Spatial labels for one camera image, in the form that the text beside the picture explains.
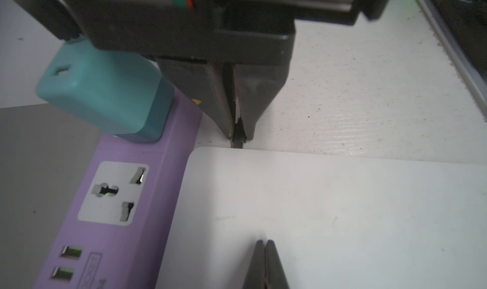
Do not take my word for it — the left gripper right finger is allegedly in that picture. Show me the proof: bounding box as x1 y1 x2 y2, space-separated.
265 240 290 289

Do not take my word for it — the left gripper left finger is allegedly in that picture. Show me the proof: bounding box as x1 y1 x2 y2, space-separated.
242 240 266 289

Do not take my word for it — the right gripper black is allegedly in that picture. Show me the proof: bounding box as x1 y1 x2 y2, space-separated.
13 0 389 141

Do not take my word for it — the teal charger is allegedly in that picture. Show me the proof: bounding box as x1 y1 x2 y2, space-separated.
36 38 175 143

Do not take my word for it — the white closed laptop front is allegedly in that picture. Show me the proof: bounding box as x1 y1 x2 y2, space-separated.
157 147 486 288

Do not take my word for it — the grey closed laptop centre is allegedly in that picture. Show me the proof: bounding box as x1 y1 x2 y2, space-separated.
1 105 101 288

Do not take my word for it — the purple power strip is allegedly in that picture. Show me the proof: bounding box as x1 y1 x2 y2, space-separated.
35 91 202 288

